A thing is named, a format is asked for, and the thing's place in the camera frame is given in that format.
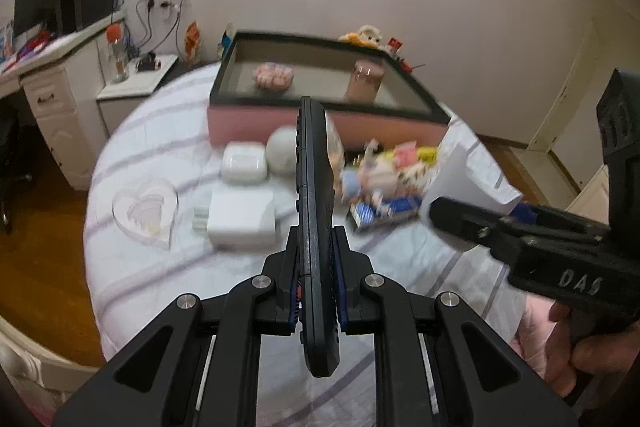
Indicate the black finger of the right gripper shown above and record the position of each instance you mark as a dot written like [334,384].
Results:
[464,225]

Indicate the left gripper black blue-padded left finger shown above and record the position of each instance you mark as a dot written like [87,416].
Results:
[197,362]

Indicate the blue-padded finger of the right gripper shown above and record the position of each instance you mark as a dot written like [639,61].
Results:
[556,219]

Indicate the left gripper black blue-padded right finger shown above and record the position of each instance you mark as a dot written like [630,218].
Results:
[437,362]

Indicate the black TV remote control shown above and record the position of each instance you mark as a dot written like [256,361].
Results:
[314,183]

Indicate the pink flower block toy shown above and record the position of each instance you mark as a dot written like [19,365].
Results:
[407,161]

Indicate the pastel doll figurine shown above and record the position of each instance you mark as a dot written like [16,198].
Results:
[375,178]

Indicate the white power adapter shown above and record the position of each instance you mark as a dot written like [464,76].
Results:
[238,218]

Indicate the white earbuds case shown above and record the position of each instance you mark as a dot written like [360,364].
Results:
[244,163]

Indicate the white round-head figurine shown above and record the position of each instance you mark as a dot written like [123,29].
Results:
[281,145]

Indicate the yellow highlighter pen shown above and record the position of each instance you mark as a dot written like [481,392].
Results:
[427,154]

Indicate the person's right hand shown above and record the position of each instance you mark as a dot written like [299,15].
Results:
[597,355]

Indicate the blue white card pack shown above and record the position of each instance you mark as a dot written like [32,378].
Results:
[384,213]

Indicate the striped white tablecloth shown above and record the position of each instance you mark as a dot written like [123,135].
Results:
[166,137]

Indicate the clear heart-shaped dish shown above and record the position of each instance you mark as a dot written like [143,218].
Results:
[147,213]

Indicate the rose gold candle jar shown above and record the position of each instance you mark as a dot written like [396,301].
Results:
[364,82]

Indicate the orange toy storage box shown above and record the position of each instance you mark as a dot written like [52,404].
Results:
[392,48]

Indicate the plush toy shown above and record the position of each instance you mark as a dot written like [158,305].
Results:
[366,36]

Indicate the pink box with dark rim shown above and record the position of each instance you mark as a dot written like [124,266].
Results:
[402,110]

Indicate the low white side cabinet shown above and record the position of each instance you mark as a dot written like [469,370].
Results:
[117,101]

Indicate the white desk with drawers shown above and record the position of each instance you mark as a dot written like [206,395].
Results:
[61,85]

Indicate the orange snack bag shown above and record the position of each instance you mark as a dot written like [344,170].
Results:
[192,43]

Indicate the blue white carton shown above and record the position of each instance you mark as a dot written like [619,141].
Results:
[226,40]

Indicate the orange-capped glass bottle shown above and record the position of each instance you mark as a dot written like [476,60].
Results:
[117,52]

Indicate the black computer monitor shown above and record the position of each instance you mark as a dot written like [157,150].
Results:
[30,14]

